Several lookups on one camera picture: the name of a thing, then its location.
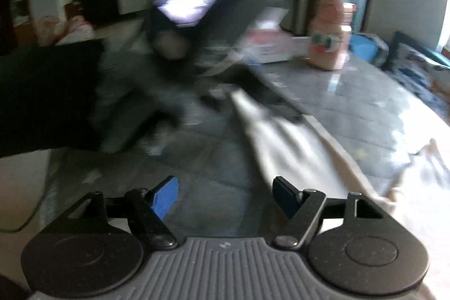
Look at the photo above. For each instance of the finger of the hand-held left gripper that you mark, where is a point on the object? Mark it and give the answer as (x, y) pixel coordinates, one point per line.
(272, 101)
(212, 98)

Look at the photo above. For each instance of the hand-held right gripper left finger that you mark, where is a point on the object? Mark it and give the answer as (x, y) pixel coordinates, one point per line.
(164, 197)

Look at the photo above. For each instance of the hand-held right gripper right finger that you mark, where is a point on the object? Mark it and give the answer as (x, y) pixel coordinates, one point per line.
(284, 197)

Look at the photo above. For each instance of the white garment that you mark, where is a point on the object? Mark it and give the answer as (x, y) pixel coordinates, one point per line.
(291, 149)

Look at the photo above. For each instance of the person's left hand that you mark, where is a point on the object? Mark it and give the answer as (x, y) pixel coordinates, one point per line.
(133, 96)

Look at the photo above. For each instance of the pink white tissue box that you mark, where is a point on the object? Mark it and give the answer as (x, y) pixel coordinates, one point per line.
(272, 45)

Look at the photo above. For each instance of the pink water bottle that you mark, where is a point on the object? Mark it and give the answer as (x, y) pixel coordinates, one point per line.
(329, 38)

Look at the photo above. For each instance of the blue bag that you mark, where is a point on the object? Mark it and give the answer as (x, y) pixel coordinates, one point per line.
(367, 48)

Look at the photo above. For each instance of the red white plastic bag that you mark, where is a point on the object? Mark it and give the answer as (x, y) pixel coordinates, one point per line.
(68, 28)

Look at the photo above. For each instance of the printed cushion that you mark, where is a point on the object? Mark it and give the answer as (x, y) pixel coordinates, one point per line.
(418, 69)

